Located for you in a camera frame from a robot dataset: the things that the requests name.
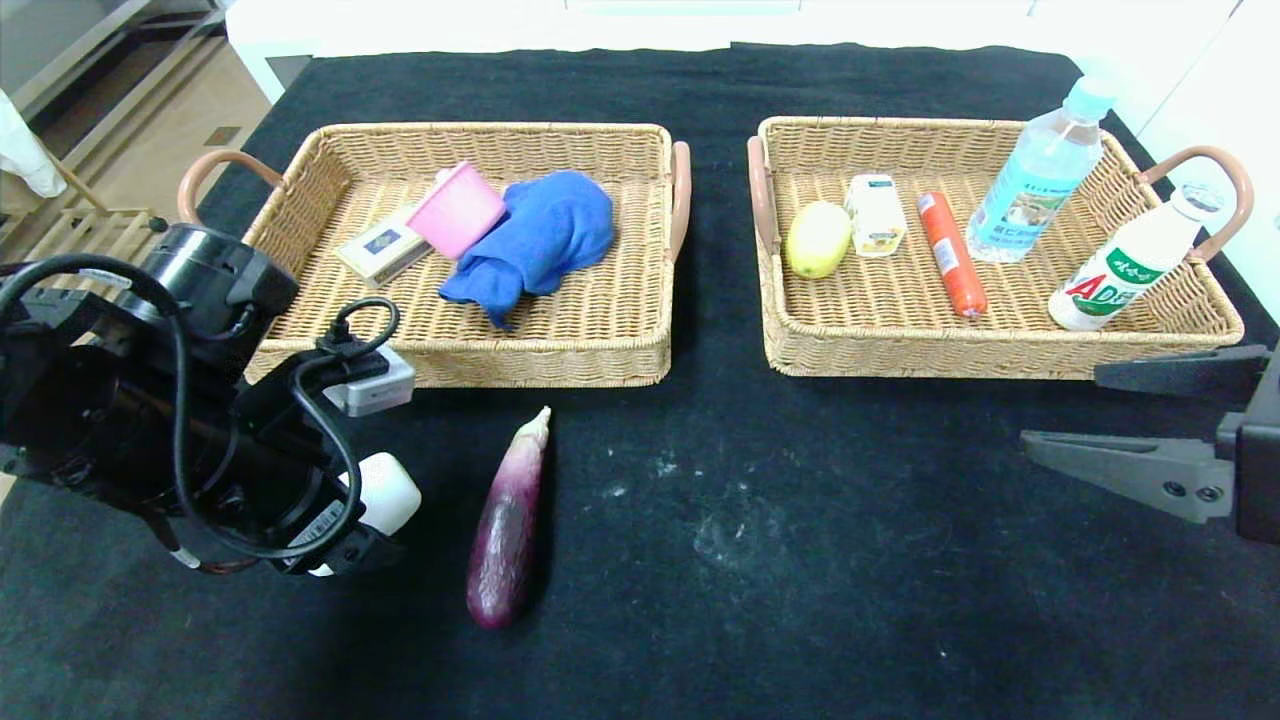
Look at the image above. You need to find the purple eggplant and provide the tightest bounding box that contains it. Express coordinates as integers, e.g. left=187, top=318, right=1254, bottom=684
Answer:
left=465, top=405, right=553, bottom=631

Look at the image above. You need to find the pink plastic cup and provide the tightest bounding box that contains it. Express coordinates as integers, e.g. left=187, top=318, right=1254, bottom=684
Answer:
left=405, top=160, right=508, bottom=263

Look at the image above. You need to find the black braided cable white tag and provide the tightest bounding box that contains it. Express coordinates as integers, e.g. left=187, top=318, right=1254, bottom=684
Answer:
left=150, top=510, right=263, bottom=577

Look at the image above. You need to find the white table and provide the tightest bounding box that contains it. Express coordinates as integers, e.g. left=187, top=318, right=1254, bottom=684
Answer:
left=226, top=0, right=1136, bottom=106

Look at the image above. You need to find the orange sausage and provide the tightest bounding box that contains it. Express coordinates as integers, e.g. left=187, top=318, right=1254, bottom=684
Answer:
left=918, top=192, right=989, bottom=321

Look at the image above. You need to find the blue cloth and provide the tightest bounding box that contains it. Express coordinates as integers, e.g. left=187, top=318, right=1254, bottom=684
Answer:
left=438, top=170, right=616, bottom=331

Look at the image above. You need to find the white milk bottle green label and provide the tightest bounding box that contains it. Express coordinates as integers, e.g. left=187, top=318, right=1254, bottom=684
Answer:
left=1047, top=180, right=1229, bottom=332

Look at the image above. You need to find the clear water bottle blue cap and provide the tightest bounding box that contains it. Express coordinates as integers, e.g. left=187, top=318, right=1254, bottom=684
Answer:
left=964, top=75, right=1119, bottom=266

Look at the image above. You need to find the white soap bar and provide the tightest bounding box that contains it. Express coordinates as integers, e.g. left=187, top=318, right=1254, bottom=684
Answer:
left=310, top=452, right=423, bottom=578

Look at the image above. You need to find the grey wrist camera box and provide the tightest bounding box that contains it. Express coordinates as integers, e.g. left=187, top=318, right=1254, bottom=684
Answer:
left=322, top=345, right=416, bottom=418

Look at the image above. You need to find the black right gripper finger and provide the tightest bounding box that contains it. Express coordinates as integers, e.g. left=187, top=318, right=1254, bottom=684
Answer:
left=1019, top=412, right=1244, bottom=524
left=1093, top=344, right=1271, bottom=398

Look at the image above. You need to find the small white drink carton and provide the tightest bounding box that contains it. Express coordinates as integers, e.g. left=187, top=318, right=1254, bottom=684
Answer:
left=845, top=174, right=908, bottom=259

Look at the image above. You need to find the black smooth cable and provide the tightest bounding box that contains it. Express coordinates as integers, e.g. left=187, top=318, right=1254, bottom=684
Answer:
left=0, top=252, right=403, bottom=563

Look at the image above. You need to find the wooden rack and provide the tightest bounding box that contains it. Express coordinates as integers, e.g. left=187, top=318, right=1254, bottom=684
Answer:
left=0, top=150, right=169, bottom=291

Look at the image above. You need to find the cream box with blue print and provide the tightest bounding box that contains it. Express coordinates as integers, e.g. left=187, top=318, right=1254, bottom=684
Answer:
left=334, top=205, right=433, bottom=291

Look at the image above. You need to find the yellow lemon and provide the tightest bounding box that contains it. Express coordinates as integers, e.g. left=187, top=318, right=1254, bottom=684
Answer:
left=785, top=200, right=853, bottom=281

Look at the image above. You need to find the grey metal rail frame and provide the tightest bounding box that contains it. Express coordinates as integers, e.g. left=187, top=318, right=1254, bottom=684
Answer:
left=0, top=0, right=233, bottom=181

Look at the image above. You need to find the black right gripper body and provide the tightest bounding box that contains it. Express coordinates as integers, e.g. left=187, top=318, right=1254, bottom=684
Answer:
left=1234, top=343, right=1280, bottom=545

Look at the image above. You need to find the white hanging cloth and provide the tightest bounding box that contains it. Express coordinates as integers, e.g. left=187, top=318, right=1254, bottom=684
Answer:
left=0, top=88, right=69, bottom=201

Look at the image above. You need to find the wicker basket with brown handles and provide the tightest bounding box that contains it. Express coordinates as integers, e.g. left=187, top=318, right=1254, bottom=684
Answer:
left=745, top=116, right=1254, bottom=384
left=178, top=122, right=693, bottom=391

